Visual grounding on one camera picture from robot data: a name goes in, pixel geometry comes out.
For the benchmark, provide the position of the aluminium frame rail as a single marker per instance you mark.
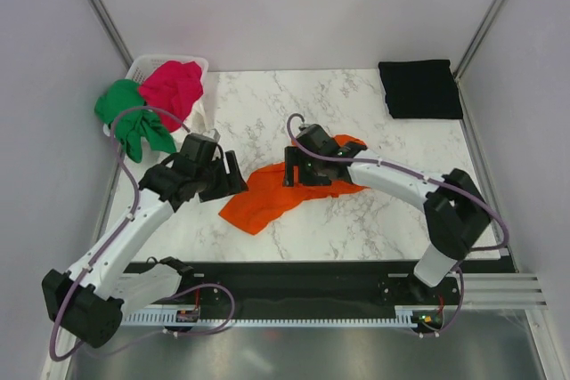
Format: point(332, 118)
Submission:
point(503, 291)

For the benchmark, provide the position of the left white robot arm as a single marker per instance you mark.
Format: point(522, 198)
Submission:
point(90, 299)

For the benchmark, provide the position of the green t shirt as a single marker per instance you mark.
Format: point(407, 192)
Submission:
point(135, 126)

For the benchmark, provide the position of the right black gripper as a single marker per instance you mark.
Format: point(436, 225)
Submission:
point(294, 157)

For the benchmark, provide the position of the folded black t shirt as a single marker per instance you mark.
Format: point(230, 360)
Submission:
point(420, 89)

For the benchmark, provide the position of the orange t shirt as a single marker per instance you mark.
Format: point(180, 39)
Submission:
point(267, 199)

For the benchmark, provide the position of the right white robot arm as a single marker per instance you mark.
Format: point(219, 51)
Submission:
point(454, 209)

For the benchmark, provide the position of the white t shirt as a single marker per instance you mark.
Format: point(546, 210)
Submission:
point(201, 118)

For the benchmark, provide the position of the white laundry basket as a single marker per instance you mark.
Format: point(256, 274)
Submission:
point(144, 65)

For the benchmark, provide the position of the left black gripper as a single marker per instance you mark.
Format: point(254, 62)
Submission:
point(231, 183)

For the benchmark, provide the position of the white slotted cable duct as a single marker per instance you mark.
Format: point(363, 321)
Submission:
point(170, 316)

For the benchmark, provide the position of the red t shirt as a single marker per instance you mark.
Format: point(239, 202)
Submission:
point(176, 88)

